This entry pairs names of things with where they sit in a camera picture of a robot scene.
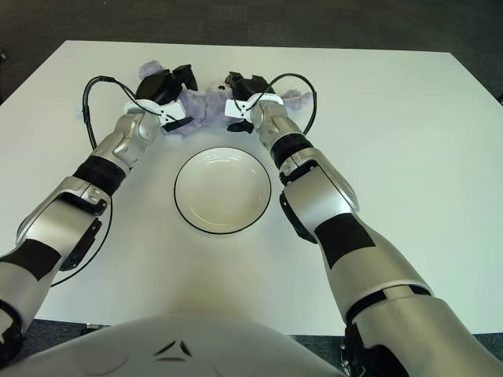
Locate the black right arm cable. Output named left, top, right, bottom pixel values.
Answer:
left=235, top=72, right=318, bottom=134

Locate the grey robot torso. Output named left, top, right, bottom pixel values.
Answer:
left=23, top=313, right=347, bottom=377

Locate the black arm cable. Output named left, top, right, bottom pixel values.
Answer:
left=235, top=72, right=318, bottom=134
left=49, top=75, right=158, bottom=287

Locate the white plate with black rim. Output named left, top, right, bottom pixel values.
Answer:
left=174, top=147, right=273, bottom=236

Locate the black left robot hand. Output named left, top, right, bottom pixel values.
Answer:
left=135, top=64, right=199, bottom=133

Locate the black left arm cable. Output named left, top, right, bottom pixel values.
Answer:
left=49, top=75, right=158, bottom=287

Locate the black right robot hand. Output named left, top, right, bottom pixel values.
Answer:
left=223, top=71, right=276, bottom=134

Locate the purple plush rabbit doll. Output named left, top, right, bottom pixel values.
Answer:
left=137, top=59, right=315, bottom=137

